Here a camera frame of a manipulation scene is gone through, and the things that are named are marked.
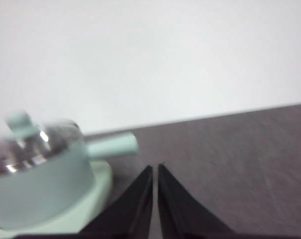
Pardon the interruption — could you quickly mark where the glass lid with green knob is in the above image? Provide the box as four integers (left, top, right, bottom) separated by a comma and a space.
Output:
0, 109, 86, 176

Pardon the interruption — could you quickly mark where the mint green breakfast machine base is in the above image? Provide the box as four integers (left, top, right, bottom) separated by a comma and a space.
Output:
0, 161, 114, 238

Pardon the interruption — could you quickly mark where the mint green pot with handle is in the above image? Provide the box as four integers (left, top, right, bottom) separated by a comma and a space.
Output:
0, 131, 140, 231

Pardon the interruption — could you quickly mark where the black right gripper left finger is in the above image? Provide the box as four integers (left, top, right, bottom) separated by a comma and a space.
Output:
78, 165, 154, 239

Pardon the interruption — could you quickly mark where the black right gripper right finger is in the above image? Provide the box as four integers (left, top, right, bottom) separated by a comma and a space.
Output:
157, 163, 238, 239

